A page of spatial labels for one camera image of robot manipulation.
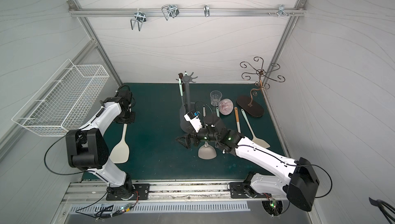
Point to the aluminium cross rail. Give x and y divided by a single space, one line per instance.
184 12

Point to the bronze scroll hook stand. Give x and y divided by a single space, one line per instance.
247 103

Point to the small metal hook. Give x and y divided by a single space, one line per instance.
206 10

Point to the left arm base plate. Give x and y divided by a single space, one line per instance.
139 191

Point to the cream spatula wooden handle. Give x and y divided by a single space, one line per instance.
237 119

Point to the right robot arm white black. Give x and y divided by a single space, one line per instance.
294 179

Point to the white wire basket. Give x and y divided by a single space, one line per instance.
64 101

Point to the clear drinking glass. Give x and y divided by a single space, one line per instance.
215 98

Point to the metal hook right end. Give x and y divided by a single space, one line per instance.
281 12

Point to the cream spoon wooden handle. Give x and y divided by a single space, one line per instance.
120 153

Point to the double metal hook left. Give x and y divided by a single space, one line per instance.
138 20

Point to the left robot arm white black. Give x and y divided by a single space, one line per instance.
87 150

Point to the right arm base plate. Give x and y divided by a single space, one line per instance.
240 190

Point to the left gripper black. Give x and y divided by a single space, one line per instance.
125 117

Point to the double metal hook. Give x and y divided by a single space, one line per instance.
170 11
138 20

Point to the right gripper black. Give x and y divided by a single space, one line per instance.
191 137

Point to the grey utensil rack stand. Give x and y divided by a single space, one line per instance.
186 80

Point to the double metal hook middle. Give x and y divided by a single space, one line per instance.
170 11

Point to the steel turner metal handle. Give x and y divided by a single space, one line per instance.
206 151

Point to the white vent strip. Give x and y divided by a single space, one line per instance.
166 207

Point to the pink striped bowl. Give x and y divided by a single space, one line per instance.
226 107

